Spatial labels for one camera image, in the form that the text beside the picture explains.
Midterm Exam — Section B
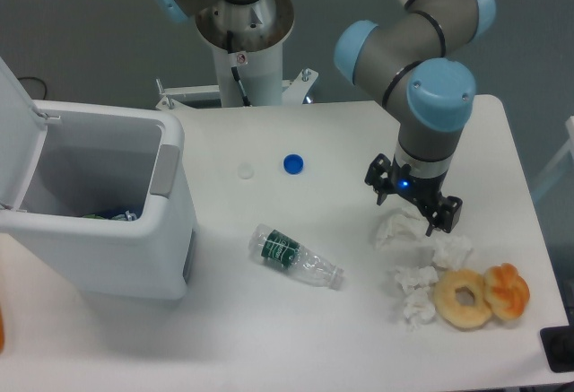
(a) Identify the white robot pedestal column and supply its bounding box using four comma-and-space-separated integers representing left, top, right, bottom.
196, 0, 294, 108

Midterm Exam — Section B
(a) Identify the ring donut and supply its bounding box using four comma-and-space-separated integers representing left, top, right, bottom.
433, 269, 492, 329

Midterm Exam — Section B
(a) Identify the green trash inside can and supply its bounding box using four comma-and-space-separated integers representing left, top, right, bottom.
83, 209, 139, 222

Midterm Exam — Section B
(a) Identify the orange twisted bread roll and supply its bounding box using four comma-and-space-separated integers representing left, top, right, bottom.
483, 263, 530, 321

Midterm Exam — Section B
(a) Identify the orange object left edge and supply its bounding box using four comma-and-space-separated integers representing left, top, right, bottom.
0, 304, 6, 354

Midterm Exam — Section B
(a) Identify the white pedestal base bracket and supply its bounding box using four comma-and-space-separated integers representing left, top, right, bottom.
155, 68, 319, 109

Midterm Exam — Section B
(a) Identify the clear plastic bottle green label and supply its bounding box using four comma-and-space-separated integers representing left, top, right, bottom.
248, 223, 344, 290

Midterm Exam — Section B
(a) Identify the white trash can lid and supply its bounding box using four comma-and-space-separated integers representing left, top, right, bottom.
1, 63, 48, 209

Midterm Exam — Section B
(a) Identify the crumpled white tissue middle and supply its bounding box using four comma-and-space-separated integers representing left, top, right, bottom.
432, 236, 473, 270

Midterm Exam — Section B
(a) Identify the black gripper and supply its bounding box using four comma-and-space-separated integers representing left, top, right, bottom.
364, 153, 463, 237

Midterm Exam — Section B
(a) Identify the crumpled white tissue lower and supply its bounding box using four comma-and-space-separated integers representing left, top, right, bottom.
394, 266, 439, 331

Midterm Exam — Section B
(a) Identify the crumpled white tissue upper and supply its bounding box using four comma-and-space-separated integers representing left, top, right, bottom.
374, 206, 427, 249

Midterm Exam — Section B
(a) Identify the blue bottle cap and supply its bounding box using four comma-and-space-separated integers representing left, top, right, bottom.
283, 153, 304, 175

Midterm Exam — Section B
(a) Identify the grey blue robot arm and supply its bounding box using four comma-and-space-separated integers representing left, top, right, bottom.
156, 0, 496, 232

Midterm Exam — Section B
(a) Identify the crumpled white tissue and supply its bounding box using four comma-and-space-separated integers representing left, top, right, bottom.
432, 236, 473, 270
394, 266, 439, 331
374, 206, 427, 249

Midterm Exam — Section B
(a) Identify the white bottle cap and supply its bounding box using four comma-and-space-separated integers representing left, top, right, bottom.
237, 162, 255, 180

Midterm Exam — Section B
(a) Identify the white trash can body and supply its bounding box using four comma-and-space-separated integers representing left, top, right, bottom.
1, 100, 196, 300

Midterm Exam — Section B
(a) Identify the black floor cable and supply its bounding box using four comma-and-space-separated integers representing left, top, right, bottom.
17, 75, 48, 99

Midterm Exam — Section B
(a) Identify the black device table corner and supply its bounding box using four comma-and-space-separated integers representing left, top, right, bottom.
540, 326, 573, 373

